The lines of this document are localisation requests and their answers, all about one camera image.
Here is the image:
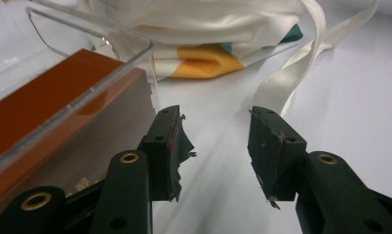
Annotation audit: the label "clear plastic box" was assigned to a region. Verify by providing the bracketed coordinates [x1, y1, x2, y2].
[0, 0, 155, 225]

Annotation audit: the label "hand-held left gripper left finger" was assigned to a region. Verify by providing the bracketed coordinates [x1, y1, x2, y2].
[137, 104, 196, 202]

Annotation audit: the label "white tote bag coloured blotches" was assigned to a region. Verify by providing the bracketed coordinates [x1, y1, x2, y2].
[76, 0, 380, 118]

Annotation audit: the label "white table mat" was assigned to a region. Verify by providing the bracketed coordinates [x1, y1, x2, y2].
[0, 0, 392, 234]

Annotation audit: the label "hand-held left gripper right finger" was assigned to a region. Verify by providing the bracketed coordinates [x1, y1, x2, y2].
[247, 105, 307, 209]

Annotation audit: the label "brown drink carton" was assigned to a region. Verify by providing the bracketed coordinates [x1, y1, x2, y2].
[0, 48, 159, 209]

